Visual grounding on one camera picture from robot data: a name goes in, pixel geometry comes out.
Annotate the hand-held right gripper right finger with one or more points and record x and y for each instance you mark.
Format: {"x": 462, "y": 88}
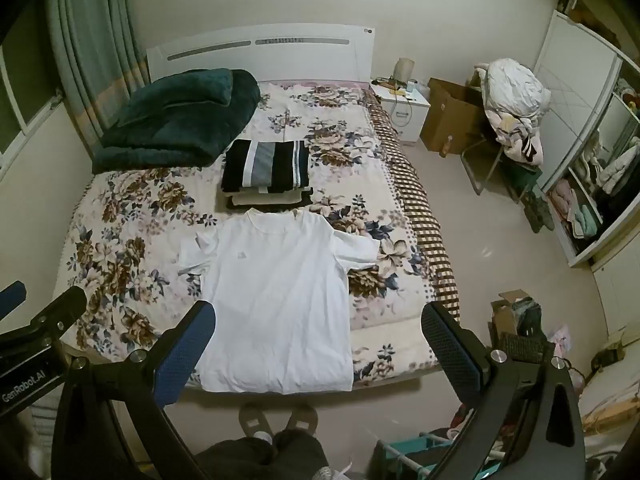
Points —
{"x": 450, "y": 355}

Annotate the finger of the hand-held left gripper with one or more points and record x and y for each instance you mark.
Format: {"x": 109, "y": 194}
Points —
{"x": 14, "y": 294}
{"x": 62, "y": 310}

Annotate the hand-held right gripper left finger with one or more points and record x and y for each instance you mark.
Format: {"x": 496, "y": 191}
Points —
{"x": 184, "y": 355}

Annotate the white t-shirt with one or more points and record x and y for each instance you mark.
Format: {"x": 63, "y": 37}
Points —
{"x": 280, "y": 305}

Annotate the stack of folded clothes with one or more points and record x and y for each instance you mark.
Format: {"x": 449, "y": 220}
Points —
{"x": 267, "y": 170}

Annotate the pile of clothes on chair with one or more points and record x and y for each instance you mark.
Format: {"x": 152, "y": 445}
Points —
{"x": 515, "y": 105}

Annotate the small open cardboard box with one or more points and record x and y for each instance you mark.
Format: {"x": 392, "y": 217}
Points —
{"x": 515, "y": 317}

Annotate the bed with floral sheet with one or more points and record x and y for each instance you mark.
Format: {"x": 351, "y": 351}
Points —
{"x": 125, "y": 240}

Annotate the beige slipper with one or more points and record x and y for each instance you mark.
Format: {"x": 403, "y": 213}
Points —
{"x": 255, "y": 422}
{"x": 301, "y": 419}

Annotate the teal rack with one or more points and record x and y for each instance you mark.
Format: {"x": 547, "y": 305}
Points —
{"x": 415, "y": 452}

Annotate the person's legs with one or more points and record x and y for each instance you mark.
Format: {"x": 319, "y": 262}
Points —
{"x": 260, "y": 457}

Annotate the metal folding chair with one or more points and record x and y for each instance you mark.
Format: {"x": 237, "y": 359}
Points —
{"x": 492, "y": 165}

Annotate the window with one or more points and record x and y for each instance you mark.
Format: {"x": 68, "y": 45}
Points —
{"x": 20, "y": 95}

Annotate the dark green blanket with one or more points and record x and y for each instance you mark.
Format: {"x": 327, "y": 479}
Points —
{"x": 180, "y": 115}

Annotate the large brown cardboard box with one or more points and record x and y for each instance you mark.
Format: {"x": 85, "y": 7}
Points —
{"x": 450, "y": 115}

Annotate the green curtain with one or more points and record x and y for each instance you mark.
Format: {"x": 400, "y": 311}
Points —
{"x": 90, "y": 60}

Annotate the white wardrobe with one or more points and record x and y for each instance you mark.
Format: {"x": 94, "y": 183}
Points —
{"x": 590, "y": 150}

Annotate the white nightstand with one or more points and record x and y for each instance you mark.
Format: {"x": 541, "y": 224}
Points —
{"x": 402, "y": 110}

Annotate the beige table lamp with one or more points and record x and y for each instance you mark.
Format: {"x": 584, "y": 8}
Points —
{"x": 404, "y": 71}

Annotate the white headboard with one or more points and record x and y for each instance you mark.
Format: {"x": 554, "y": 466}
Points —
{"x": 260, "y": 52}

